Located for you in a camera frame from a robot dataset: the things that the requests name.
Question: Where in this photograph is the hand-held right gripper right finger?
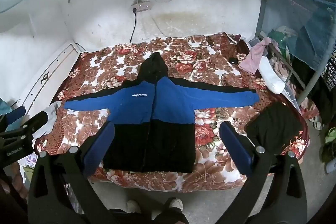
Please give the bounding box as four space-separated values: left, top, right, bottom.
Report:
219 121 309 224

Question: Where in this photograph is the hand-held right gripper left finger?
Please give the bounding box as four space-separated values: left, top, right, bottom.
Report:
28 121 117 224

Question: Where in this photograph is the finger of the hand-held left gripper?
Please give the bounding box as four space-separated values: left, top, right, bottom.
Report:
18 111 50 135
0 106 27 126

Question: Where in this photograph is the blue and black hooded jacket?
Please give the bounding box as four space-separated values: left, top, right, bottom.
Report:
64 51 261 174

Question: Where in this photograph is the white and grey cloth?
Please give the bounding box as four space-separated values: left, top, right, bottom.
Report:
32 101 62 144

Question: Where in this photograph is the floral bed blanket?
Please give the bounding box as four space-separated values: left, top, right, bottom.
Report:
33 32 310 193

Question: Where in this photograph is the black folded cloth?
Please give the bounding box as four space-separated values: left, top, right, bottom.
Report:
244 102 302 156

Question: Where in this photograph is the white wooden headboard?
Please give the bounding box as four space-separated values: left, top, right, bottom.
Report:
17 40 86 117

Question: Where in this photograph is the person's left shoe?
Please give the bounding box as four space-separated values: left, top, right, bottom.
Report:
126 200 139 214

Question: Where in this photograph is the person's shoe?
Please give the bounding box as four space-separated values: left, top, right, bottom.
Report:
169 198 184 212
126 200 139 214

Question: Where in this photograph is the white sock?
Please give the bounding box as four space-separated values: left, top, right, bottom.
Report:
259 56 286 94

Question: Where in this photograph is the person's right shoe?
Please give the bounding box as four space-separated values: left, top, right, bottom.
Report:
169 198 184 212

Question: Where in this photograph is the pink cloth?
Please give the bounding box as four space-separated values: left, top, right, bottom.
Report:
239 38 272 75

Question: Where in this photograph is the green cloth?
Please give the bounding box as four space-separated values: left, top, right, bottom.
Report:
267 26 292 52

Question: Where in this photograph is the white power strip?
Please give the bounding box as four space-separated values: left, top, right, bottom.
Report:
132 1 152 13

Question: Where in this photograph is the blue mosquito net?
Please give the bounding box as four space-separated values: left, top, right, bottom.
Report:
259 0 336 71

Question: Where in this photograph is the black power cable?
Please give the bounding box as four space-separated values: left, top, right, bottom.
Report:
130 9 138 43

